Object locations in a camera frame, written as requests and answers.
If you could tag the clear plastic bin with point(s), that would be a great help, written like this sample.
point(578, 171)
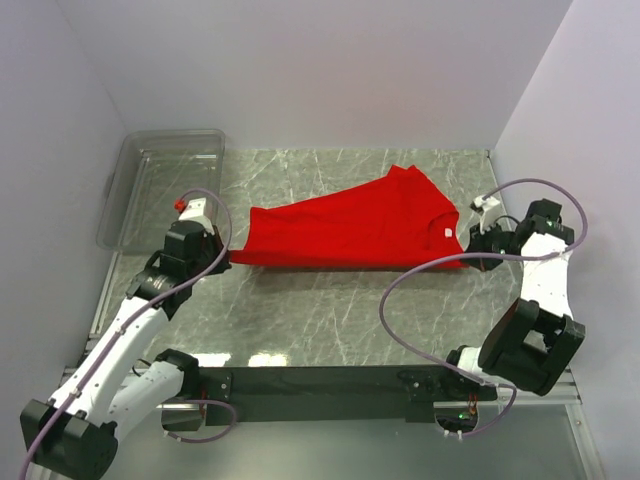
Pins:
point(153, 169)

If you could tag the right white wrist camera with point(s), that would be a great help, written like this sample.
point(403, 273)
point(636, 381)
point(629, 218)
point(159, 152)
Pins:
point(489, 209)

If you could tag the red t shirt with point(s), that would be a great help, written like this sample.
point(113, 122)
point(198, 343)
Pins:
point(400, 220)

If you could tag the aluminium rail frame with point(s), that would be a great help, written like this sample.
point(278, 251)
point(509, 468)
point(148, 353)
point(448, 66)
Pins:
point(463, 425)

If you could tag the black base beam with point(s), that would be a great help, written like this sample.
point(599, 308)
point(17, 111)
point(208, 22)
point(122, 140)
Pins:
point(276, 394)

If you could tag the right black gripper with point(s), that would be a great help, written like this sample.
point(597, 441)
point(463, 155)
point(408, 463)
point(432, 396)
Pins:
point(478, 241)

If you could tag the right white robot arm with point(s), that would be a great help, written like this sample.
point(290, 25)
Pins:
point(534, 341)

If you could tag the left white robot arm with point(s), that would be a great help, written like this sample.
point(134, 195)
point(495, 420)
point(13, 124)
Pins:
point(77, 431)

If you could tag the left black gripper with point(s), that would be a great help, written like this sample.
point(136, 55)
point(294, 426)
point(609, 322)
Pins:
point(214, 239)

